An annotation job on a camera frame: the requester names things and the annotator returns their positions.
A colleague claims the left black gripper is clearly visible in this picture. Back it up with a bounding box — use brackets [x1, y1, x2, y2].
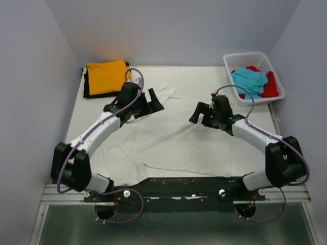
[129, 89, 163, 120]

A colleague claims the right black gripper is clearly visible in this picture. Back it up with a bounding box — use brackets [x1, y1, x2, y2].
[190, 101, 222, 129]

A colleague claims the white t shirt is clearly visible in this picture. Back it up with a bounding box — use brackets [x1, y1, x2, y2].
[102, 82, 234, 185]

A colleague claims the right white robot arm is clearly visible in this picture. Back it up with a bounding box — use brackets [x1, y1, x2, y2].
[189, 95, 308, 200]

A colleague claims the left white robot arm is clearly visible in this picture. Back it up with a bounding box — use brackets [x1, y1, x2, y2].
[51, 82, 164, 202]

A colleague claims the folded orange t shirt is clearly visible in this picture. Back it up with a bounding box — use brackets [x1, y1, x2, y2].
[86, 59, 131, 96]

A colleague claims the light blue t shirt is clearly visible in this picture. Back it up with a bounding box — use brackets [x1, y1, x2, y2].
[231, 67, 268, 100]

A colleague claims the folded black t shirt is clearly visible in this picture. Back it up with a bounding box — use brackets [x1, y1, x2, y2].
[82, 62, 132, 100]

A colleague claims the white plastic basket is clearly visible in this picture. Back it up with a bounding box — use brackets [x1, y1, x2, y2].
[223, 52, 286, 106]

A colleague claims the red t shirt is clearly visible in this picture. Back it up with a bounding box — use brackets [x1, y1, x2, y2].
[245, 66, 279, 99]

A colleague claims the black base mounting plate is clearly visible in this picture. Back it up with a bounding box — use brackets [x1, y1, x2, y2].
[83, 177, 282, 218]

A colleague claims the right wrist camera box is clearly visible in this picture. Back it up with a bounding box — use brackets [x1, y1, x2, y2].
[211, 92, 220, 97]

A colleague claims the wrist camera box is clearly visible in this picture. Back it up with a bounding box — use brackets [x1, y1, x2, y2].
[211, 92, 220, 97]
[132, 78, 142, 85]

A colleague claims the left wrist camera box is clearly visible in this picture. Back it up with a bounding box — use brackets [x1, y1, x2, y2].
[132, 78, 142, 85]

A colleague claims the aluminium frame rail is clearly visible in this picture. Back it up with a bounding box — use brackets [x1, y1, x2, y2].
[40, 184, 312, 205]

